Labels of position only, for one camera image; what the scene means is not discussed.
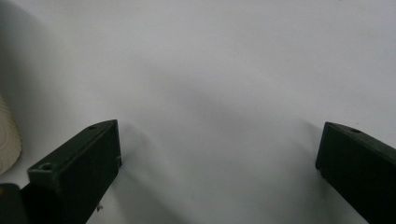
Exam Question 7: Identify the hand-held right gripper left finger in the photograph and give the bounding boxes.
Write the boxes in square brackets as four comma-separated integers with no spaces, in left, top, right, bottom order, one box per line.
[20,119,122,224]

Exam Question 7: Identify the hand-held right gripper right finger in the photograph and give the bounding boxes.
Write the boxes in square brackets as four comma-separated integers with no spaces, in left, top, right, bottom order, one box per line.
[315,121,396,224]

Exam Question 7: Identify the cream sneaker yellow heel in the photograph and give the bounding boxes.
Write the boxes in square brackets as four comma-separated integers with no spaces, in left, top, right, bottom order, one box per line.
[0,94,23,175]

